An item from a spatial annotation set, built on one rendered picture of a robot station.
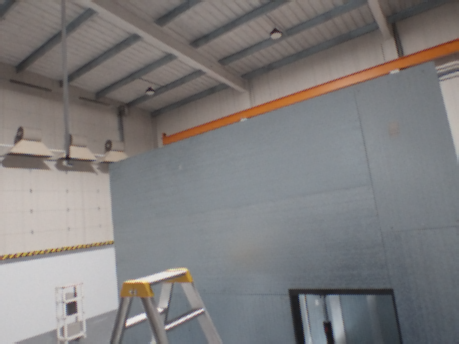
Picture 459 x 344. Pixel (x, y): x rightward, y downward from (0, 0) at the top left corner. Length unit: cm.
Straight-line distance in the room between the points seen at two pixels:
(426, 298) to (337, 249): 47
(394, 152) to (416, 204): 28
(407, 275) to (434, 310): 19
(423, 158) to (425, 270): 54
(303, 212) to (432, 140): 76
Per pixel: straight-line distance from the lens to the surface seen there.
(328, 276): 197
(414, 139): 185
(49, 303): 1211
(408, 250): 185
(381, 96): 191
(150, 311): 178
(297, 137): 201
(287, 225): 202
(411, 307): 192
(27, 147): 1106
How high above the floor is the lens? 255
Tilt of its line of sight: 9 degrees up
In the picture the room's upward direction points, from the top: 7 degrees counter-clockwise
